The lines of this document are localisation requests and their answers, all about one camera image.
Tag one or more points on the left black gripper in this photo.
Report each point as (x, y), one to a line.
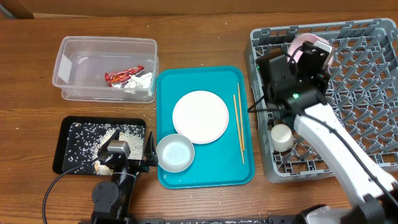
(142, 166)

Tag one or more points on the black rectangular tray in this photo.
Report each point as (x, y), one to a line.
(66, 123)

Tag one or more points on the grey dishwasher rack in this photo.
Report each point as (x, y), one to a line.
(362, 92)

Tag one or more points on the white cup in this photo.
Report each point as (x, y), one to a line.
(282, 138)

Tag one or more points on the small grey bowl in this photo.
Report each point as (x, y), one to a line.
(175, 153)

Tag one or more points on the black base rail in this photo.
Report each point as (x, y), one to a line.
(217, 220)

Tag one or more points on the white napkin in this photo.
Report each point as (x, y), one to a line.
(140, 82)

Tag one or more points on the left wooden chopstick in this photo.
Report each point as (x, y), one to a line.
(238, 128)

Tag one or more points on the pink bowl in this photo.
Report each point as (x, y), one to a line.
(293, 49)

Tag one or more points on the red snack wrapper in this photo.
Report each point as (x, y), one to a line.
(118, 79)

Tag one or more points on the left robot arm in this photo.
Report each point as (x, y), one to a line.
(112, 197)

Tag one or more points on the pink round plate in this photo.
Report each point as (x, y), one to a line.
(201, 116)

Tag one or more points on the clear plastic bin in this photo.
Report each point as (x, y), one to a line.
(82, 62)

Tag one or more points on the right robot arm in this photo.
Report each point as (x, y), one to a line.
(295, 88)

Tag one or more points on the teal serving tray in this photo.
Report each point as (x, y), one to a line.
(218, 163)

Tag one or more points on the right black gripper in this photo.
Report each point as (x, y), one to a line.
(321, 74)

